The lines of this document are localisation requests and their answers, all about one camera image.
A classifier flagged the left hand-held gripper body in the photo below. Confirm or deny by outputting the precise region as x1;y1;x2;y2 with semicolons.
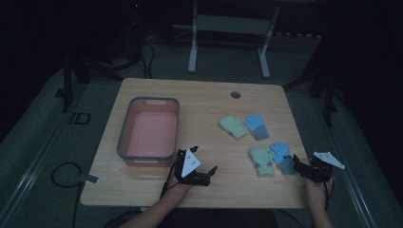
174;145;202;187

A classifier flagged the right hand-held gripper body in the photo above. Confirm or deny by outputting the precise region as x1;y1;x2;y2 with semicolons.
305;151;346;183

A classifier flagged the blue glove with dark dots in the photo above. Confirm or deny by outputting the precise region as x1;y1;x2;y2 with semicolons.
269;141;297;176

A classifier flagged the light green glove with patches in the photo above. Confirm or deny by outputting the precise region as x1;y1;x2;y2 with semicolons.
248;145;276;178

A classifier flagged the pink basin with grey rim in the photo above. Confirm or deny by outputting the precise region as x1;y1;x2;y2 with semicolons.
116;96;181;168

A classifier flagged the plain light green glove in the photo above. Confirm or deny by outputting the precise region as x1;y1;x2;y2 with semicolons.
218;115;249;141

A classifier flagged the plain blue glove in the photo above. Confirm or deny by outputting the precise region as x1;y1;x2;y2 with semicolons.
243;113;271;141

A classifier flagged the person's right hand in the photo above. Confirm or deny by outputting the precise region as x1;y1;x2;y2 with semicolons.
304;180;336;211

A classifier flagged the person's left hand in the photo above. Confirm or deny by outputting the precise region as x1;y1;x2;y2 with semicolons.
164;175;193;203

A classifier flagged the person's dark clothing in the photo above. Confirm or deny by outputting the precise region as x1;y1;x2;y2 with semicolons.
104;207;305;228

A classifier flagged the black stand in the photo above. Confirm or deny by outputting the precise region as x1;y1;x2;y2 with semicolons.
55;0;145;114
283;31;342;128

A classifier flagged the grey tape piece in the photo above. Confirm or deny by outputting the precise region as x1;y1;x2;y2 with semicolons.
79;174;100;185

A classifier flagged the black background floor cable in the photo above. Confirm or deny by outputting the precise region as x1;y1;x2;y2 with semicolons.
141;41;157;80

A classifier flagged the black floor bracket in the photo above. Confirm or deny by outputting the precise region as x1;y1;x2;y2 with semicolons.
68;111;92;125

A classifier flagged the black looped floor cable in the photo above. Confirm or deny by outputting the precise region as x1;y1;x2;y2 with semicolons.
50;161;85;228

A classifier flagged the white metal stand frame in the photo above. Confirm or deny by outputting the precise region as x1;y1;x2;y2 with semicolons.
187;0;281;80

